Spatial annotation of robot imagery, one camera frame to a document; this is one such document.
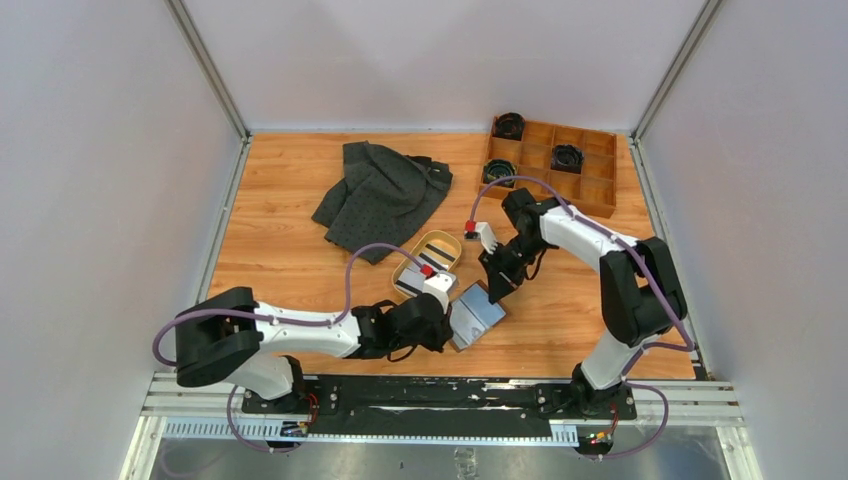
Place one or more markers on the wooden compartment tray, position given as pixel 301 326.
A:
pixel 593 191

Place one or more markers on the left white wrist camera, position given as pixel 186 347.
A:
pixel 440 285

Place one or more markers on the black coiled belt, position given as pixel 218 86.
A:
pixel 567 158
pixel 509 126

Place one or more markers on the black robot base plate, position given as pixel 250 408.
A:
pixel 411 423

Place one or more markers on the black coiled belt top left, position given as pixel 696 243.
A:
pixel 509 126

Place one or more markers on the dark grey dotted cloth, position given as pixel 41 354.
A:
pixel 384 196

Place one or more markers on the white striped cards in tray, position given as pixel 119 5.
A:
pixel 434 258

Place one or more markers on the brown leather card holder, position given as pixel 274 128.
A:
pixel 473 315

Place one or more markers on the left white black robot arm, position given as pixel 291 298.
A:
pixel 233 338

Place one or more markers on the aluminium frame rail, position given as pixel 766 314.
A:
pixel 682 403

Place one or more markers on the dark green coiled belt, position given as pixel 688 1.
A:
pixel 499 168

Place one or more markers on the oval wooden card tray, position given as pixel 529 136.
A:
pixel 437 238

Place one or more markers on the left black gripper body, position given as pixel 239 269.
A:
pixel 431 339

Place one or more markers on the black coiled belt middle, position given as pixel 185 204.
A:
pixel 567 158

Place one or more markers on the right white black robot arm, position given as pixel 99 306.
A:
pixel 641 295

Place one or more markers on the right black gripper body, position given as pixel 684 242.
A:
pixel 513 257

